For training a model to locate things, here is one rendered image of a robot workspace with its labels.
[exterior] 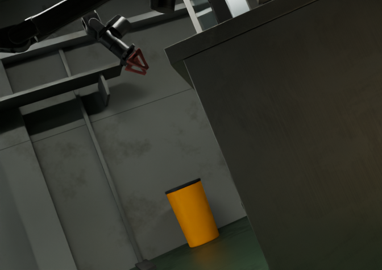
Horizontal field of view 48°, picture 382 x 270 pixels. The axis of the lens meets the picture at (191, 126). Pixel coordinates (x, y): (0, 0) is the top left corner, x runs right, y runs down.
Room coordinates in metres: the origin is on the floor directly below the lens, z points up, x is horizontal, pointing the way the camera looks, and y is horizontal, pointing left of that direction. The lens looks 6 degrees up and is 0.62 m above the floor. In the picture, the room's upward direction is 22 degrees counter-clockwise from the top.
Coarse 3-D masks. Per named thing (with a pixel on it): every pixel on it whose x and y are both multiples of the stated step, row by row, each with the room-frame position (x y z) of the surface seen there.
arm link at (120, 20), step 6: (114, 18) 1.52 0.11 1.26; (120, 18) 1.52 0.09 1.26; (90, 24) 1.47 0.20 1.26; (96, 24) 1.48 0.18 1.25; (102, 24) 1.48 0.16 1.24; (108, 24) 1.51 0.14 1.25; (114, 24) 1.51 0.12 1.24; (120, 24) 1.51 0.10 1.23; (126, 24) 1.52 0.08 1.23; (96, 30) 1.47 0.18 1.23; (102, 30) 1.50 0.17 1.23; (120, 30) 1.51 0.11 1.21; (126, 30) 1.53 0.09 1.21; (120, 36) 1.54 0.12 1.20
